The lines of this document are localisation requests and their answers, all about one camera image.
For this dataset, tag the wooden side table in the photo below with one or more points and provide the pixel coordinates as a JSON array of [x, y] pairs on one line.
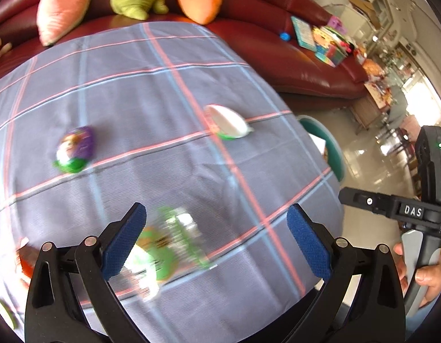
[[367, 110]]

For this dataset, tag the purple toy egg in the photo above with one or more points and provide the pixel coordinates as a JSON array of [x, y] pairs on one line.
[[75, 148]]

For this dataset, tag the teal picture book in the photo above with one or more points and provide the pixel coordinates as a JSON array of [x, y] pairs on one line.
[[303, 34]]

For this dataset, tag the red snack wrapper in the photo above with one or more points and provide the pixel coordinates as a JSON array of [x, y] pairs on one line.
[[24, 260]]

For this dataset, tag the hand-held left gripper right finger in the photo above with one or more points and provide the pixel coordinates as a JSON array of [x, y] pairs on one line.
[[309, 243]]

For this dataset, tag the small blue toy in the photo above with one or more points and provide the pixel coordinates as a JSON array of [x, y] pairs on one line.
[[285, 36]]

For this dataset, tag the green snack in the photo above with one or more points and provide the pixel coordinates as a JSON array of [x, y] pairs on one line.
[[159, 253]]

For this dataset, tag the teal trash bin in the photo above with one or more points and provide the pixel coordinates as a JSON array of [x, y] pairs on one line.
[[334, 150]]

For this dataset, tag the pile of colourful toys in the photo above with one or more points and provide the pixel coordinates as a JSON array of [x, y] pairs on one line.
[[331, 46]]

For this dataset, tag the green and white paper carton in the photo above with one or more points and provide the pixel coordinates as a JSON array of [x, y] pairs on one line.
[[229, 123]]

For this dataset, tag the pink plush pillow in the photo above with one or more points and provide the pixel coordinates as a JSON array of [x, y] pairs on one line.
[[63, 7]]

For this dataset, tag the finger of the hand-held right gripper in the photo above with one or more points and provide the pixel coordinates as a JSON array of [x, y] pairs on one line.
[[363, 202]]

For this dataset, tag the grey plaid tablecloth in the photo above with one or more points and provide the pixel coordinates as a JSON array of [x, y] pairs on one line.
[[134, 96]]

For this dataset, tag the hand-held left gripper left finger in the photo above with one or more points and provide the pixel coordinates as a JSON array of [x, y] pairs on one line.
[[125, 243]]

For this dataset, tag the dark red leather sofa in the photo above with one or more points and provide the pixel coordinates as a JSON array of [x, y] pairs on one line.
[[277, 60]]

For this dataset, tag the cardboard box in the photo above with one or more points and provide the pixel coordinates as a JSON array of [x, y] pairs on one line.
[[363, 3]]

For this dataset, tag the person's right hand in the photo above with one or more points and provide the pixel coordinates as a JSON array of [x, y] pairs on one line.
[[434, 278]]

